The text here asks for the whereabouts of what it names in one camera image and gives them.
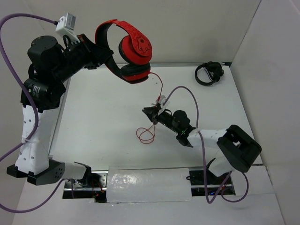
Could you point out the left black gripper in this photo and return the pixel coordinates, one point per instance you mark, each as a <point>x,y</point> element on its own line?
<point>95,54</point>

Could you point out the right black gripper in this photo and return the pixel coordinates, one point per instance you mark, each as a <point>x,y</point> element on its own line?
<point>152,112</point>

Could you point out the red black headphones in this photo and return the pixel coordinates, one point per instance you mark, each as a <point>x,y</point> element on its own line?
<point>135,48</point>

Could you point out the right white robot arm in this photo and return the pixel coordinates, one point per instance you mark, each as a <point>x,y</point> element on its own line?
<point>239,150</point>

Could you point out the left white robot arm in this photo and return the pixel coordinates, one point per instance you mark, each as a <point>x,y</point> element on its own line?
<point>51,65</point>

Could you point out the black headphones in corner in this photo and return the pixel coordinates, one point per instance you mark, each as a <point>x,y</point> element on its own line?
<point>214,71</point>

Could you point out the white taped cover sheet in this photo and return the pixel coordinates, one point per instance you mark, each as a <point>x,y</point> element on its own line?
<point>148,186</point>

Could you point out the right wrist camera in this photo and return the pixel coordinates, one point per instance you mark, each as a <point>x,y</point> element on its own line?
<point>161,104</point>

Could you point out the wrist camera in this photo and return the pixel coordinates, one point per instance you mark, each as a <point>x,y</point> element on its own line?
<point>161,104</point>
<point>66,25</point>

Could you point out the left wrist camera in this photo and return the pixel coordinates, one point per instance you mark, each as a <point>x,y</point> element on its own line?
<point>66,25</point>

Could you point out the aluminium table frame rail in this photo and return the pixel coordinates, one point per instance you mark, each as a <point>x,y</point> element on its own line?
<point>176,64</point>

